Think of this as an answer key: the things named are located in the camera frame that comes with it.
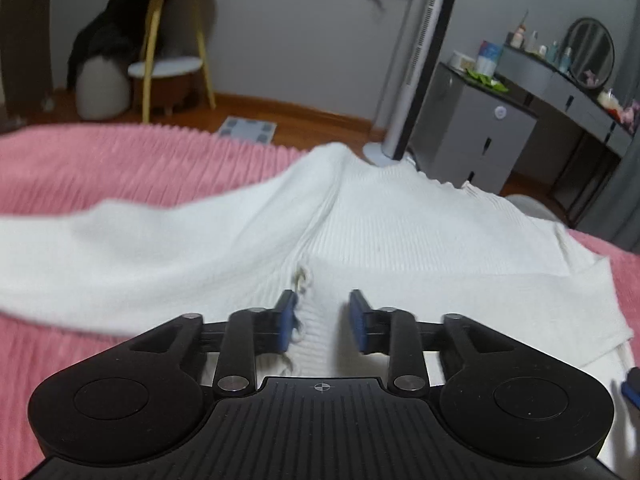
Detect white ribbed knit sweater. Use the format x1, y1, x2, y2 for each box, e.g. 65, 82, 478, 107
0, 142, 640, 480

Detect white fluffy round stool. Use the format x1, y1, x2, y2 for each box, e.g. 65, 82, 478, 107
506, 194, 562, 223

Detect grey bathroom scale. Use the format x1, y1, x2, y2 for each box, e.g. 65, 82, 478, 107
218, 116, 277, 145

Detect grey drawer cabinet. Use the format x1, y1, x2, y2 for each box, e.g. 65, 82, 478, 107
408, 63, 537, 194

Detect pink ribbed bed blanket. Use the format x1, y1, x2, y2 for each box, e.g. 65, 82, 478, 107
0, 122, 640, 480

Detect brown wooden footstool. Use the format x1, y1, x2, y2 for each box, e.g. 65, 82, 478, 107
149, 74, 193, 116

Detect grey vanity desk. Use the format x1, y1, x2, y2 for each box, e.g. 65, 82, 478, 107
496, 46, 632, 226

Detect green snack packets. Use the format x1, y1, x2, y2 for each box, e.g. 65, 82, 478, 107
463, 70, 509, 94

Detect white jar on cabinet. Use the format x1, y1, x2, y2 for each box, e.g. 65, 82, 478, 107
448, 51, 476, 73

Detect white round pouf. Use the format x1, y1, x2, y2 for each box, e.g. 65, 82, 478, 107
75, 56, 131, 122

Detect blue white tissue pack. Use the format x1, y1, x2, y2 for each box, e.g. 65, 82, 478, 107
474, 41, 502, 77

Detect white tower fan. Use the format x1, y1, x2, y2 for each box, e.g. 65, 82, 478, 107
362, 0, 456, 167

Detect round vanity mirror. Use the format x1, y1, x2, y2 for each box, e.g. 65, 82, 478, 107
562, 18, 615, 91

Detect yellow legged side table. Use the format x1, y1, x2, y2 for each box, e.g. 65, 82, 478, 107
127, 0, 216, 124

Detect dark wooden door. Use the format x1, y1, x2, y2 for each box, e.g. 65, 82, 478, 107
1, 0, 53, 115

